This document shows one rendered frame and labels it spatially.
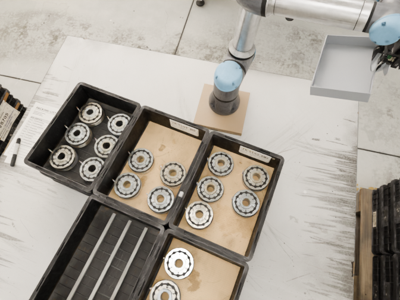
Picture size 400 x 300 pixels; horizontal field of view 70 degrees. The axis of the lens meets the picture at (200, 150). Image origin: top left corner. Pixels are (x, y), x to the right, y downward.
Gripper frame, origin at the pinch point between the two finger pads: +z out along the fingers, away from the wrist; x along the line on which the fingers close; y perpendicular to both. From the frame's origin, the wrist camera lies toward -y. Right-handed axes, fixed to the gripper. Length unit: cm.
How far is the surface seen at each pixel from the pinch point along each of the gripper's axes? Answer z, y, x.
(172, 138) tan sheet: 24, 41, -67
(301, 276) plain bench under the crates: 37, 75, -1
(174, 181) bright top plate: 21, 59, -58
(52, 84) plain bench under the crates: 37, 26, -140
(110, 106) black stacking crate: 24, 35, -98
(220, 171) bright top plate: 21, 49, -43
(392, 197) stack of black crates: 70, 17, 49
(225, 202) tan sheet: 24, 59, -38
